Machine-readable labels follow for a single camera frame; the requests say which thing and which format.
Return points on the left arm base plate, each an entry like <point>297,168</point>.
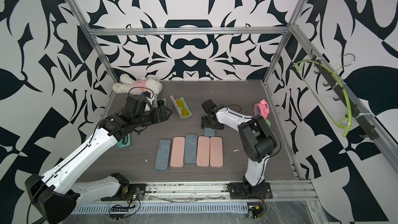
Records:
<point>127,191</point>

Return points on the pink alarm clock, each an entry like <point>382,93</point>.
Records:
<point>262,108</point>

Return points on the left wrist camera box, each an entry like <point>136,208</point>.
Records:
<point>137,105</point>

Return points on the grey-green case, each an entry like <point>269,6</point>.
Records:
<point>125,142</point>

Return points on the grey case with black sunglasses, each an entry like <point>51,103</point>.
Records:
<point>159,101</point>

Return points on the black wall hook rail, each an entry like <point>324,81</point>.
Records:
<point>337,84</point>

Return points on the white slotted cable duct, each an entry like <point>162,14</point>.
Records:
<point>167,208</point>

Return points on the yellow glasses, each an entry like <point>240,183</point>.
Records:
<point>183,108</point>

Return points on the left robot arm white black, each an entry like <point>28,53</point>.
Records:
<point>57,193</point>

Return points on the green lidded jar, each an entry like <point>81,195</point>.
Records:
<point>268,122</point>

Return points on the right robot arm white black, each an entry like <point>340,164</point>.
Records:
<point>257,140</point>

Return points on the mint case with white sunglasses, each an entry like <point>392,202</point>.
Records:
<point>190,149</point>

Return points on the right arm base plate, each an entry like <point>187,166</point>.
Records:
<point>245,190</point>

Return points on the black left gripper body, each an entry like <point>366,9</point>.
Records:
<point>151,118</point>

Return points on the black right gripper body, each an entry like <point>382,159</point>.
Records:
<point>206,123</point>

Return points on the pink case with red glasses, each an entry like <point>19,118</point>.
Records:
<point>177,155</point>

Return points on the beige case with yellow glasses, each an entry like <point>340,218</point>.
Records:
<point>178,109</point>

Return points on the white plush toy pink outfit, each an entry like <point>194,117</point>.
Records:
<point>131,86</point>

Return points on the green clothes hanger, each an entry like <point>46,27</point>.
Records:
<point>315,101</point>

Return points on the aluminium front rail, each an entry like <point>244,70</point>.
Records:
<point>217,191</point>

